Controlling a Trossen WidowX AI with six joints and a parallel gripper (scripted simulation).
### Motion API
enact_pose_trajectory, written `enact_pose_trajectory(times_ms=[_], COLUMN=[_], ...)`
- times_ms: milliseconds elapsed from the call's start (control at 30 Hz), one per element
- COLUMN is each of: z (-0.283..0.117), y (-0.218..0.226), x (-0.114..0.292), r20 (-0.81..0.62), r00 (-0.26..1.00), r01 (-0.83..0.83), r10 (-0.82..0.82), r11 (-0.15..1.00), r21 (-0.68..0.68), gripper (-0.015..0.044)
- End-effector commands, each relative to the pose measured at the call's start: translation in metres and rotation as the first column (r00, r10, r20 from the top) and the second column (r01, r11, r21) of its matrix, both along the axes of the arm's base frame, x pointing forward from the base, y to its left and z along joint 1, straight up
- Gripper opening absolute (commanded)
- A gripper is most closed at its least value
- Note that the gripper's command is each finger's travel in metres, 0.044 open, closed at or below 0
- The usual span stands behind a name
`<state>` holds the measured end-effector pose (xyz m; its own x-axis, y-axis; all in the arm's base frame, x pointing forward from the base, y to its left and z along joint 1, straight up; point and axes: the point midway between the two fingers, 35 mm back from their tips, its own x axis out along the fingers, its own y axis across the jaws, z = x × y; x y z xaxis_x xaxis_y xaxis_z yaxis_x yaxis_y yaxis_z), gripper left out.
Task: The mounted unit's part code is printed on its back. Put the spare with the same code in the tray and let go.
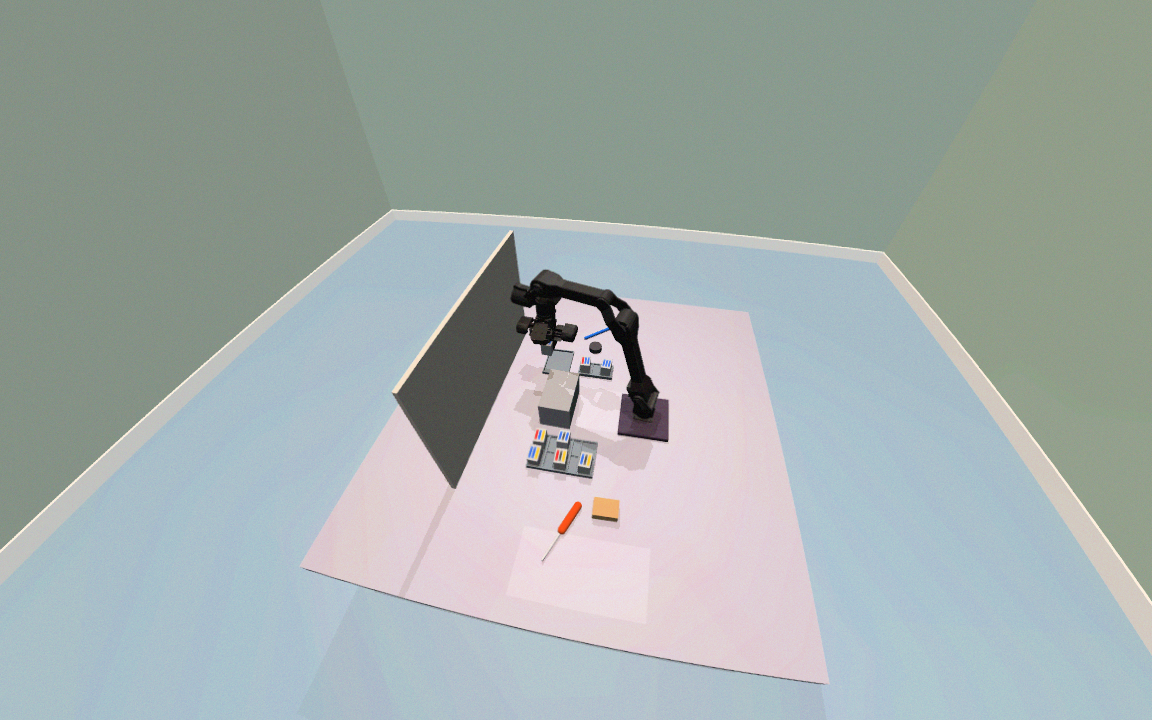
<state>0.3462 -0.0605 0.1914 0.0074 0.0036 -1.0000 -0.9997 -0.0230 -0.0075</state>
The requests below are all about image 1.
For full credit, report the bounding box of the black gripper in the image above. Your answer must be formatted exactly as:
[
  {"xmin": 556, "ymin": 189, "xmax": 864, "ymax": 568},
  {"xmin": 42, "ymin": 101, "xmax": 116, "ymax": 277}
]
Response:
[{"xmin": 516, "ymin": 309, "xmax": 578, "ymax": 350}]

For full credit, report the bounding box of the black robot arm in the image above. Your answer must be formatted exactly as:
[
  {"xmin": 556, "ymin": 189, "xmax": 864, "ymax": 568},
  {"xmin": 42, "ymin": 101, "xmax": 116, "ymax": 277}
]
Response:
[{"xmin": 510, "ymin": 270, "xmax": 660, "ymax": 423}]

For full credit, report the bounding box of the dark grey wall panel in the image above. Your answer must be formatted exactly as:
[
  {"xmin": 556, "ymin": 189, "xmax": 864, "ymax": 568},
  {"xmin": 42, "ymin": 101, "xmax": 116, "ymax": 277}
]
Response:
[{"xmin": 392, "ymin": 232, "xmax": 526, "ymax": 488}]

